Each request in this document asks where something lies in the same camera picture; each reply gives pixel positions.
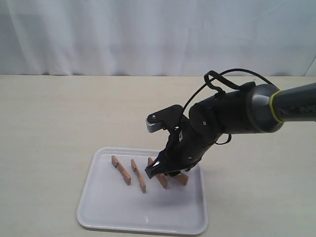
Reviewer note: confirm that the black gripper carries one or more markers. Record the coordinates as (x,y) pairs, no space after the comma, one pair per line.
(185,147)

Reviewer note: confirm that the wooden notched bar two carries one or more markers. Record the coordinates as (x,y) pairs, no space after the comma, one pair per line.
(139,176)

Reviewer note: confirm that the wooden notched bar four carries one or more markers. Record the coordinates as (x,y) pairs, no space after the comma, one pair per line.
(182,178)

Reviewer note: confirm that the wooden notched bar one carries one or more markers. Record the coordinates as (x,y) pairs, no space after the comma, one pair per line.
(116,163)

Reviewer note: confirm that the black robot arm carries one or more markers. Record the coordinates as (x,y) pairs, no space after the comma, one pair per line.
(252,109)

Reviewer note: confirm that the white rectangular plastic tray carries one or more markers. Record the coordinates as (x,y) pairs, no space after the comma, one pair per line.
(119,196)

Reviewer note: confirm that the white backdrop curtain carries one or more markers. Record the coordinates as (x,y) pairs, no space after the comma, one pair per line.
(157,37)

